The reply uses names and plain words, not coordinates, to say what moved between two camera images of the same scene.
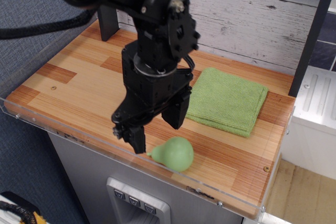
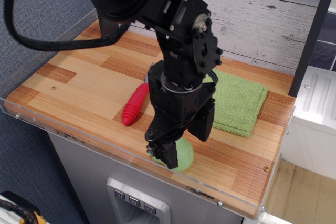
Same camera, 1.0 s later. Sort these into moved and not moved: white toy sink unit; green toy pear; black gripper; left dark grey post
Moved: black gripper
Not moved: left dark grey post; green toy pear; white toy sink unit
